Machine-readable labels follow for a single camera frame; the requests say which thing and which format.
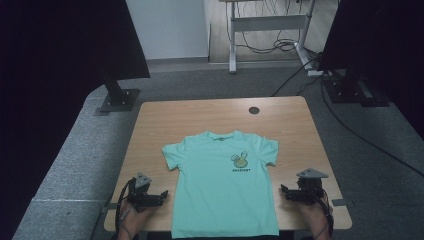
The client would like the white desk frame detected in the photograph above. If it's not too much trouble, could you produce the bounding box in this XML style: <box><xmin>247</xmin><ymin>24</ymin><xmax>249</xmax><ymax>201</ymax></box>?
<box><xmin>218</xmin><ymin>0</ymin><xmax>318</xmax><ymax>75</ymax></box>

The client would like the mint green t-shirt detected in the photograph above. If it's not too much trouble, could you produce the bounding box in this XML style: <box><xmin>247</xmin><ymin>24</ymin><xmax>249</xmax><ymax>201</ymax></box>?
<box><xmin>161</xmin><ymin>129</ymin><xmax>280</xmax><ymax>240</ymax></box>

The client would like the black curtain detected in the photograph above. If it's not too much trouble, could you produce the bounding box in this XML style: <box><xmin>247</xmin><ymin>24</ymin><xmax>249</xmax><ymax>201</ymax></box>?
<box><xmin>0</xmin><ymin>0</ymin><xmax>151</xmax><ymax>240</ymax></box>
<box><xmin>317</xmin><ymin>0</ymin><xmax>424</xmax><ymax>141</ymax></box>

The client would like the person's left hand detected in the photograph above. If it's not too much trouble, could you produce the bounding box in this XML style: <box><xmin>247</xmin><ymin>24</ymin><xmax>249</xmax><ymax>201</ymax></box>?
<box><xmin>117</xmin><ymin>199</ymin><xmax>152</xmax><ymax>234</ymax></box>

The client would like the right hand-held gripper cable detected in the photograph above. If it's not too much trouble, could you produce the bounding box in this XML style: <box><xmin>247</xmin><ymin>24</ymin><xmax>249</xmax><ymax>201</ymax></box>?
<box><xmin>313</xmin><ymin>188</ymin><xmax>336</xmax><ymax>240</ymax></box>

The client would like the short black floor cable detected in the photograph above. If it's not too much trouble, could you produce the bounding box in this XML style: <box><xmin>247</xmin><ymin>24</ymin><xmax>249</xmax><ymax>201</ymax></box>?
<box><xmin>270</xmin><ymin>56</ymin><xmax>322</xmax><ymax>98</ymax></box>

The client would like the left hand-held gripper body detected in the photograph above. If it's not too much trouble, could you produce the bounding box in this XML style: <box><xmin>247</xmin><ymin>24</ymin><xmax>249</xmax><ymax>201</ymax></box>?
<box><xmin>126</xmin><ymin>171</ymin><xmax>155</xmax><ymax>213</ymax></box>

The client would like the person's right hand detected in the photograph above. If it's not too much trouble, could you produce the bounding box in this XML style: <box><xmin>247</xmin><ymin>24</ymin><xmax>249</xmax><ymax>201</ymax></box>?
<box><xmin>297</xmin><ymin>201</ymin><xmax>333</xmax><ymax>234</ymax></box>

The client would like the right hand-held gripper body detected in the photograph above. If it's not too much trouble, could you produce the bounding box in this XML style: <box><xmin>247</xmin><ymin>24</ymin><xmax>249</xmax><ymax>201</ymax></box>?
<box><xmin>296</xmin><ymin>167</ymin><xmax>330</xmax><ymax>205</ymax></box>

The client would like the black metal stand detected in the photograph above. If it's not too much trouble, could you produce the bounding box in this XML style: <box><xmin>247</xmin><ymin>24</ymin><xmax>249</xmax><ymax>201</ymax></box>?
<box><xmin>321</xmin><ymin>68</ymin><xmax>392</xmax><ymax>108</ymax></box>
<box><xmin>98</xmin><ymin>71</ymin><xmax>142</xmax><ymax>114</ymax></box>

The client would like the tangle of dark cables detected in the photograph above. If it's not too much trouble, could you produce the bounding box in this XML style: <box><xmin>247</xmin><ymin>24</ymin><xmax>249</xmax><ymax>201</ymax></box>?
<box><xmin>233</xmin><ymin>0</ymin><xmax>303</xmax><ymax>55</ymax></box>

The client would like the long black floor cable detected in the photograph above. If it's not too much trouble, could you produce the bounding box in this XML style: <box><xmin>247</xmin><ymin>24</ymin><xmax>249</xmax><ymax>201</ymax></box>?
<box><xmin>319</xmin><ymin>74</ymin><xmax>424</xmax><ymax>178</ymax></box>

